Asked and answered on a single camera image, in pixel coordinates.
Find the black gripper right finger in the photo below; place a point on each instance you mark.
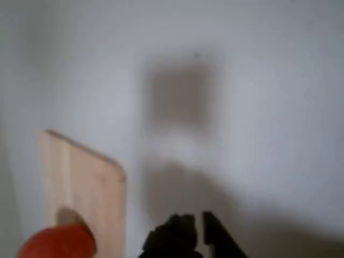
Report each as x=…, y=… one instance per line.
x=219, y=239

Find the red apple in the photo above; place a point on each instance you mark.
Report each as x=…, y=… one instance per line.
x=57, y=243

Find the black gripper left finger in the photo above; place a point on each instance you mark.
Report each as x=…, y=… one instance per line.
x=172, y=236

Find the light wooden cutting board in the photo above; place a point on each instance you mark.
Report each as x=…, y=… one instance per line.
x=88, y=185

